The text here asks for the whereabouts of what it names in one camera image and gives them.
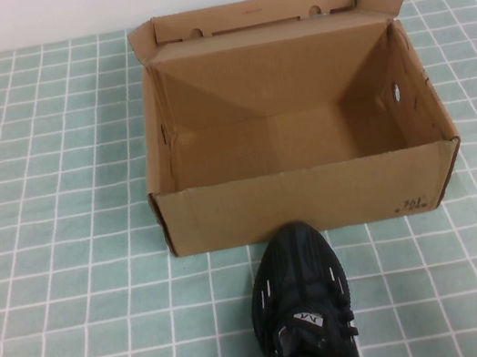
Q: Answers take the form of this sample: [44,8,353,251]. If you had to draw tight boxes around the black knit sneaker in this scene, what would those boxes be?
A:
[237,213,367,357]

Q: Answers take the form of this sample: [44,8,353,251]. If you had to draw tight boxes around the brown cardboard shoe box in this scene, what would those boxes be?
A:
[117,0,472,261]

